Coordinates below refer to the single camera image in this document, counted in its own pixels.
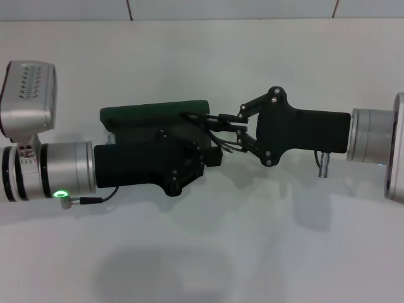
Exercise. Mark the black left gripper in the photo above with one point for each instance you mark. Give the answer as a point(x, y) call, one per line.
point(132, 164)

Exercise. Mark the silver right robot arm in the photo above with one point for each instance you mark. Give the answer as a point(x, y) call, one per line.
point(369, 135)

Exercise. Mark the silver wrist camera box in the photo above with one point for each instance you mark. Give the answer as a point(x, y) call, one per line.
point(28, 104)
point(396, 145)

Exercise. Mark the silver right gripper connector stub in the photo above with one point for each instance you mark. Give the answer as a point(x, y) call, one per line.
point(324, 165)

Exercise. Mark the silver gripper connector stub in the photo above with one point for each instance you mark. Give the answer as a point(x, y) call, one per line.
point(324, 165)
point(110, 139)

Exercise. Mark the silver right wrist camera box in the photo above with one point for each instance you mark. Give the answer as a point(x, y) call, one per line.
point(396, 145)

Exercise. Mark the black glasses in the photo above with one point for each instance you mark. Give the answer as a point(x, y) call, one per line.
point(195, 116)

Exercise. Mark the silver left gripper connector stub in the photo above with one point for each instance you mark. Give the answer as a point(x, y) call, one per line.
point(110, 139)

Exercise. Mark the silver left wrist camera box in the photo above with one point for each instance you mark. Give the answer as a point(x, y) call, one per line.
point(28, 104)

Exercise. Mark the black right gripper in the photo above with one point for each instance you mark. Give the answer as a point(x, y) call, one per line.
point(303, 131)

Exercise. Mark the green glasses case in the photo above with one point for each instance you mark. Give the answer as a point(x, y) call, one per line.
point(151, 110)

